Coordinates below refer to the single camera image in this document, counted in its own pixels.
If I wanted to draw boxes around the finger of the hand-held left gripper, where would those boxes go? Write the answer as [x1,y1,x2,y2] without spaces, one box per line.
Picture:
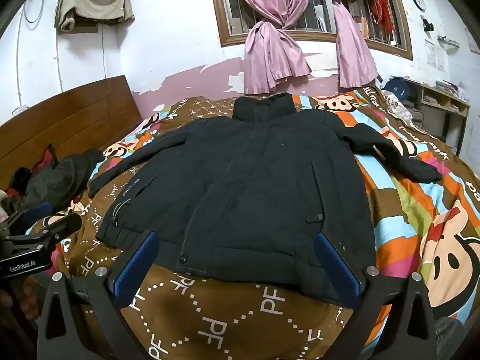
[0,202,54,233]
[37,213,83,241]

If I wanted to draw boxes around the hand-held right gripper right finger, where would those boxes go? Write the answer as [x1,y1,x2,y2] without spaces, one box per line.
[315,230,439,360]

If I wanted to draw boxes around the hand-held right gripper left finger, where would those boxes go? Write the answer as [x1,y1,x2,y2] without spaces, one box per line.
[35,230,160,360]

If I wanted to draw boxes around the black jacket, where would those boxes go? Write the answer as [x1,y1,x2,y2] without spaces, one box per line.
[88,93,443,297]

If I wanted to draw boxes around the pile of dark clothes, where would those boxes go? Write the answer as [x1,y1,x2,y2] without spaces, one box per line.
[0,144,104,214]

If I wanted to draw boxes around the wooden headboard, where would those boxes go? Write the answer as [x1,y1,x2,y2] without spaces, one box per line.
[0,75,143,192]

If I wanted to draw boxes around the cartoon printed blanket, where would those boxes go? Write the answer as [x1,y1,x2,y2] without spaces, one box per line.
[30,86,480,360]

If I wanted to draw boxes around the floral cloth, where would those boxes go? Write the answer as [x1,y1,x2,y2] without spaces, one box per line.
[380,92,424,128]

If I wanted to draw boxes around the blue cap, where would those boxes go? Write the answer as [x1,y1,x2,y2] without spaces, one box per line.
[383,77,411,102]

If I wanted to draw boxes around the wooden shelf desk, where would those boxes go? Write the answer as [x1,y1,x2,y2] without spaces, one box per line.
[401,77,471,154]

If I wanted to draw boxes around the stack of books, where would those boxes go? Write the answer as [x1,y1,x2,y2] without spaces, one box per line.
[435,79,464,95]

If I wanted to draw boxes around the beige cloth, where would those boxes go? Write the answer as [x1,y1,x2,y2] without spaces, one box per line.
[54,0,136,32]

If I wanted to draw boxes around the wide pink curtain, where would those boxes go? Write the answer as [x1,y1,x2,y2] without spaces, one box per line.
[229,0,314,95]

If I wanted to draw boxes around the narrow pink curtain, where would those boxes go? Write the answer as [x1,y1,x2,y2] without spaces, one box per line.
[319,0,379,88]

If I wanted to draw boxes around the wooden barred window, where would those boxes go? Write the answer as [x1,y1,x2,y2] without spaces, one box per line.
[207,0,413,61]

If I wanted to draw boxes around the red hanging tassels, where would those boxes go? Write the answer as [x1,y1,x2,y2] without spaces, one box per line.
[369,0,398,42]

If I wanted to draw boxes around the white wall cable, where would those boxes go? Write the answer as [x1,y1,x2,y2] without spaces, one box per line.
[15,0,61,113]

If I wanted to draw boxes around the black wall cable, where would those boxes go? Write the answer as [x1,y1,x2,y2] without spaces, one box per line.
[100,26,111,96]

